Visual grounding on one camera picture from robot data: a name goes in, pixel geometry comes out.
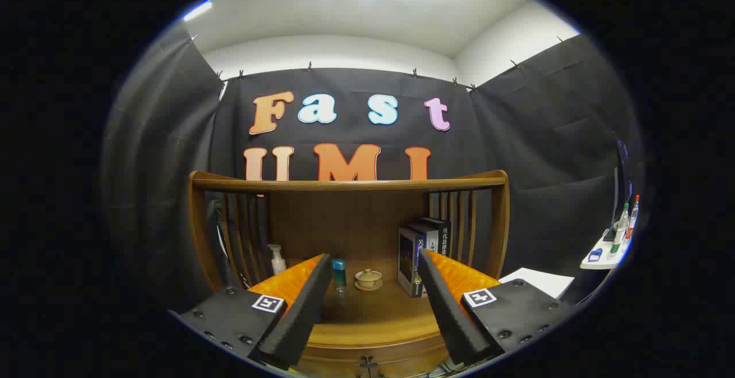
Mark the black-spine book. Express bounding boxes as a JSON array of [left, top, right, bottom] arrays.
[[422, 217, 452, 259]]

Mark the beige lidded teacup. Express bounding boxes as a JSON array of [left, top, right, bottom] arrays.
[[354, 268, 384, 291]]

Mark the wooden countertop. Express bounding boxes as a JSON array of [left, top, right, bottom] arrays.
[[307, 277, 448, 347]]

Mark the white pump bottle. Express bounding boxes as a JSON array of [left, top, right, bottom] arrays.
[[268, 244, 287, 275]]

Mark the white-spine book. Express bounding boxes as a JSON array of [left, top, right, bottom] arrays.
[[409, 222, 440, 256]]

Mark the green-label bottle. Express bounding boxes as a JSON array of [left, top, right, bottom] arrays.
[[610, 203, 629, 255]]

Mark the blue-spine book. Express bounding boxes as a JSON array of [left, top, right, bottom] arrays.
[[398, 227, 428, 299]]

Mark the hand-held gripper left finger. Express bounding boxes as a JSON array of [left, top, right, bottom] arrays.
[[168, 253, 334, 371]]

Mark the white side table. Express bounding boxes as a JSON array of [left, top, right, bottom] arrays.
[[580, 229, 632, 269]]

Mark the dark monitor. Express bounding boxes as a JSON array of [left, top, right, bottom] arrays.
[[603, 131, 633, 242]]

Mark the wooden cabinet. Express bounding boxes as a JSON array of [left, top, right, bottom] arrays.
[[188, 170, 510, 378]]

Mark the red-label bottle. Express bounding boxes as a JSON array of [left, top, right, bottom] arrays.
[[625, 195, 640, 240]]

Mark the white cable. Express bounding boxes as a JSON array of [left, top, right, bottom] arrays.
[[216, 217, 252, 288]]

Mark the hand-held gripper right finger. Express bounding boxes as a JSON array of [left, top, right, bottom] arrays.
[[417, 249, 575, 367]]

